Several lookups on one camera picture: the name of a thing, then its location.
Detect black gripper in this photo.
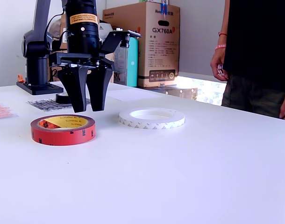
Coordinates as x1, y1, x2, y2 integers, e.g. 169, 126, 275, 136
50, 35, 115, 113

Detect black tape roll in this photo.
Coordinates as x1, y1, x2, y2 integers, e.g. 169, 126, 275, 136
55, 92, 72, 105

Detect red double-sided tape roll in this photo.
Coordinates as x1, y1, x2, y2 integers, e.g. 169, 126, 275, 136
30, 114, 96, 147

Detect white tape roll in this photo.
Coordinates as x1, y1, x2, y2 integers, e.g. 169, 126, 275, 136
119, 107, 185, 130

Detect person right forearm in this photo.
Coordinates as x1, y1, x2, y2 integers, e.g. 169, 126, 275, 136
214, 0, 230, 50

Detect person right hand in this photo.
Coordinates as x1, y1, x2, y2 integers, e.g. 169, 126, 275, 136
210, 48, 229, 82

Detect black scribbled paper sheet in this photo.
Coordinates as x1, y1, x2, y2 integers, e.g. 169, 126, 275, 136
27, 98, 96, 112

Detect teal box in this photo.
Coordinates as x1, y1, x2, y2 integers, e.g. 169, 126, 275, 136
113, 37, 139, 87

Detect blank white paper sheet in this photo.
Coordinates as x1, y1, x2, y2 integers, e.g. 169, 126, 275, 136
105, 88, 166, 102

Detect small cardboard box with label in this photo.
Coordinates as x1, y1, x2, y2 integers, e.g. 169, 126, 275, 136
60, 14, 69, 49

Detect crumpled beige bag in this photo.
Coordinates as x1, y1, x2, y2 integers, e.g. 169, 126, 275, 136
50, 18, 64, 45

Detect red scribbled paper sheet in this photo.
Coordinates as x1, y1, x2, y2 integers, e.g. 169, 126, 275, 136
0, 104, 18, 120

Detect grey roller blind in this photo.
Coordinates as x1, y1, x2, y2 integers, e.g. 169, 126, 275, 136
175, 0, 227, 82

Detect person in dark shirt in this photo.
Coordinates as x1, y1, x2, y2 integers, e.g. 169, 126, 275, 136
221, 0, 285, 119

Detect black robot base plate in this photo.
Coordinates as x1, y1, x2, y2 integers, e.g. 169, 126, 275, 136
16, 81, 64, 96

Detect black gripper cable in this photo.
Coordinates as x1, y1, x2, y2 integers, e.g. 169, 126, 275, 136
43, 8, 70, 52

